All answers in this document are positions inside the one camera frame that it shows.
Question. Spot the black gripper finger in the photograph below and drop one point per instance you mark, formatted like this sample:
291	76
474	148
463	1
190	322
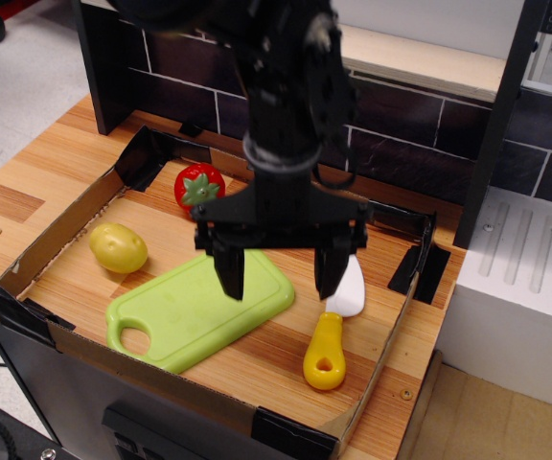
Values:
329	268
229	266

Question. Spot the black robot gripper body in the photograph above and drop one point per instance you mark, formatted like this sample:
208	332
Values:
281	208

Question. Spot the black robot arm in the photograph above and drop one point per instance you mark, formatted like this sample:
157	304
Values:
284	131

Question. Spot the green plastic cutting board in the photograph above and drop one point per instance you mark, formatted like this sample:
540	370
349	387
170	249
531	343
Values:
179	318

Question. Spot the wooden shelf board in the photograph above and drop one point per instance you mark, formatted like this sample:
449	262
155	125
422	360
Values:
424	62

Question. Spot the red toy tomato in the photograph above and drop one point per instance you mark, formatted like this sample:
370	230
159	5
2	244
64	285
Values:
196	184

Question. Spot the yellow toy potato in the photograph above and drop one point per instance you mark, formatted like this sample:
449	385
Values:
118	248

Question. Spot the white toy sink drainboard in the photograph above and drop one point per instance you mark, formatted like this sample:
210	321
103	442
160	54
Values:
498	326

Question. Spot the black left support panel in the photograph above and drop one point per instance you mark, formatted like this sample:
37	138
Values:
110	47

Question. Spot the dark grey vertical post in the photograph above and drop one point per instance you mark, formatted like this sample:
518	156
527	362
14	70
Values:
523	45

